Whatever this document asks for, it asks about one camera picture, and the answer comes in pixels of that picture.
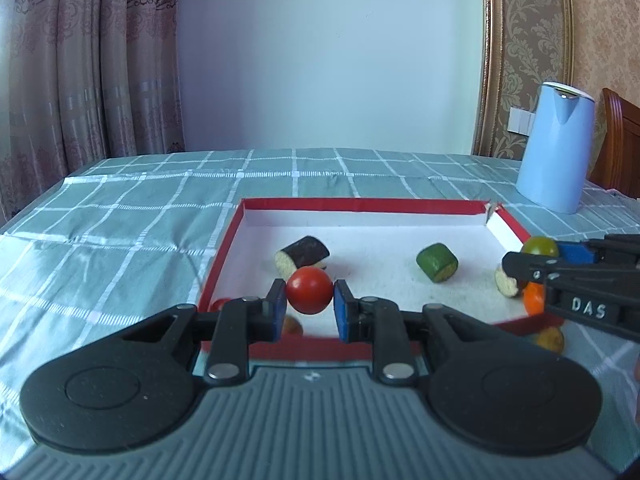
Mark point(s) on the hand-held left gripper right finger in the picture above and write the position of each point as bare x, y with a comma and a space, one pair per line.
343, 312

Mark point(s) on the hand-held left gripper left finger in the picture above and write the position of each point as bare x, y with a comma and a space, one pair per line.
276, 312

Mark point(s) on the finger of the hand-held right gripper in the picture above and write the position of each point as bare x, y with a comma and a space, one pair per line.
535, 269
575, 252

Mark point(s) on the dark eggplant piece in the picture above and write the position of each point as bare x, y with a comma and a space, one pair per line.
506, 286
302, 256

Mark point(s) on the red cardboard box tray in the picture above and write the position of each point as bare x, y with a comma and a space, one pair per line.
375, 240

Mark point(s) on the green cucumber piece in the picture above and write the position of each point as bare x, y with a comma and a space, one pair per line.
437, 262

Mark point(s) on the brown round fruit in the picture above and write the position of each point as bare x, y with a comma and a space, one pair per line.
293, 326

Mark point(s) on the green tomato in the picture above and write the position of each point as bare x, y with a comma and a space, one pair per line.
540, 246

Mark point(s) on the orange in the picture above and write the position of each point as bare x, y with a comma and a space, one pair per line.
534, 301

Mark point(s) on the tan round fruit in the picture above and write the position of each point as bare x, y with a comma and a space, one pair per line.
550, 341

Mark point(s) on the small red tomato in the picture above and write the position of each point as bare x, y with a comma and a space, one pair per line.
220, 304

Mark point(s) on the blue electric kettle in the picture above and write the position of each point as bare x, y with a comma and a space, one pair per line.
555, 160

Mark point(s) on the wooden chair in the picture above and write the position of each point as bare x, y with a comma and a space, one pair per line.
620, 145

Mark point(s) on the green checked tablecloth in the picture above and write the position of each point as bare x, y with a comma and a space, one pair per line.
125, 210

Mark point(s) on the patterned pink curtain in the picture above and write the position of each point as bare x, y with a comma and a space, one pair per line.
75, 85

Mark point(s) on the white wall switch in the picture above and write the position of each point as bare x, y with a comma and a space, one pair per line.
521, 121

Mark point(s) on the gold wall moulding frame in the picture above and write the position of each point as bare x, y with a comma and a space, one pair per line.
492, 60

